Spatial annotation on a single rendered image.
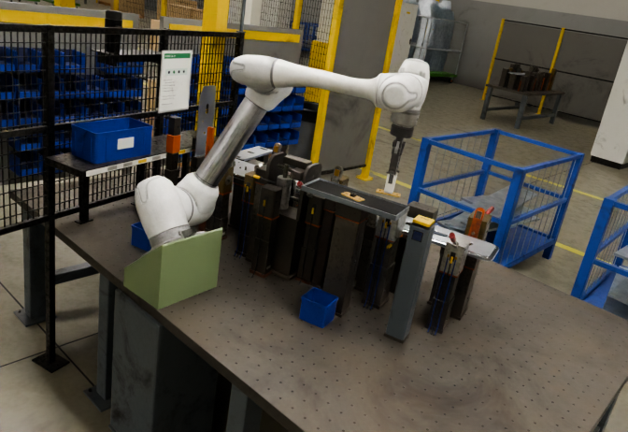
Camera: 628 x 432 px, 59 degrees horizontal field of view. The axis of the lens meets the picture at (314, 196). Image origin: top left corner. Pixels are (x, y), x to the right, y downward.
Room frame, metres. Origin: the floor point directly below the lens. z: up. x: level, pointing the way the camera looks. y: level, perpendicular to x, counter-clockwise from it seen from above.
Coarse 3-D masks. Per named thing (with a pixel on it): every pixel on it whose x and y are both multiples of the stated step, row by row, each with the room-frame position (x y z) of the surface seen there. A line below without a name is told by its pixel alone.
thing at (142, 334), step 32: (128, 320) 1.77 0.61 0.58; (128, 352) 1.76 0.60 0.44; (160, 352) 1.66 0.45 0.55; (192, 352) 1.76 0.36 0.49; (128, 384) 1.76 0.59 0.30; (160, 384) 1.66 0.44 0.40; (192, 384) 1.78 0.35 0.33; (128, 416) 1.75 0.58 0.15; (160, 416) 1.67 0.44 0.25; (192, 416) 1.79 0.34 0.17
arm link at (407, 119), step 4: (392, 112) 1.82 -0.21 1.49; (396, 112) 1.80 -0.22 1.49; (400, 112) 1.79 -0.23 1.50; (404, 112) 1.79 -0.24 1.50; (408, 112) 1.79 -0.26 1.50; (412, 112) 1.79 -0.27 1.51; (416, 112) 1.80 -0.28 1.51; (420, 112) 1.82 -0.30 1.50; (392, 116) 1.81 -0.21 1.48; (396, 116) 1.80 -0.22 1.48; (400, 116) 1.79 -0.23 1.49; (404, 116) 1.79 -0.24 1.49; (408, 116) 1.79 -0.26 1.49; (412, 116) 1.79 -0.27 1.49; (416, 116) 1.80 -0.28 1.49; (392, 120) 1.81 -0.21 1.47; (396, 120) 1.80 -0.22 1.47; (400, 120) 1.79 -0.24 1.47; (404, 120) 1.79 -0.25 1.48; (408, 120) 1.79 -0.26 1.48; (412, 120) 1.79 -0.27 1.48; (416, 120) 1.80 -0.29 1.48; (396, 124) 1.81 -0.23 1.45; (400, 124) 1.79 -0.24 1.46; (404, 124) 1.79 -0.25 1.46; (408, 124) 1.79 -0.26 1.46; (412, 124) 1.79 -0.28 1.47
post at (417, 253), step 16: (416, 224) 1.76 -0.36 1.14; (432, 224) 1.78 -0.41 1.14; (416, 240) 1.73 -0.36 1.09; (416, 256) 1.73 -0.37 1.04; (400, 272) 1.75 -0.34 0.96; (416, 272) 1.73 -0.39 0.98; (400, 288) 1.74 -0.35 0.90; (416, 288) 1.73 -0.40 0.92; (400, 304) 1.74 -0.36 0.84; (400, 320) 1.73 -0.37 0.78; (400, 336) 1.73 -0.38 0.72
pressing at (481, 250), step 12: (240, 168) 2.49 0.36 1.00; (252, 168) 2.52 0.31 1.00; (408, 216) 2.22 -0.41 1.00; (408, 228) 2.07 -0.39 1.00; (444, 228) 2.14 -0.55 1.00; (432, 240) 1.99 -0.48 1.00; (444, 240) 2.01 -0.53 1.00; (480, 240) 2.07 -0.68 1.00; (468, 252) 1.93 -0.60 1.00; (480, 252) 1.94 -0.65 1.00; (492, 252) 1.97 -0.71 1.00
